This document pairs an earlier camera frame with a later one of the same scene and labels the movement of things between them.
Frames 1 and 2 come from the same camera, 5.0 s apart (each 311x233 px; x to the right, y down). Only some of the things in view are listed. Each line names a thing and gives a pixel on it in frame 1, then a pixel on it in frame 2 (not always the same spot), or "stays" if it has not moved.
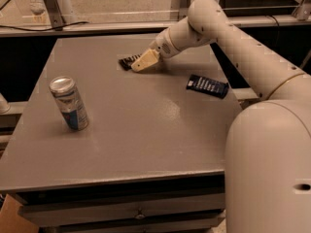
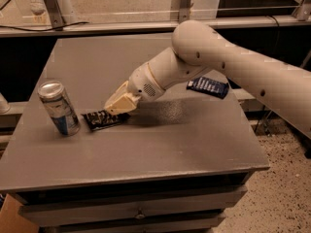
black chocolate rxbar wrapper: x=125 y=63 → x=102 y=118
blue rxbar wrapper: x=210 y=86 stays
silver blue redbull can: x=66 y=93 → x=54 y=96
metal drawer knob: x=140 y=216 stays
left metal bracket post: x=55 y=16 stays
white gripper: x=162 y=46 → x=141 y=81
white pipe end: x=4 y=105 stays
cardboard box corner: x=11 y=221 stays
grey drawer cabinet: x=115 y=138 stays
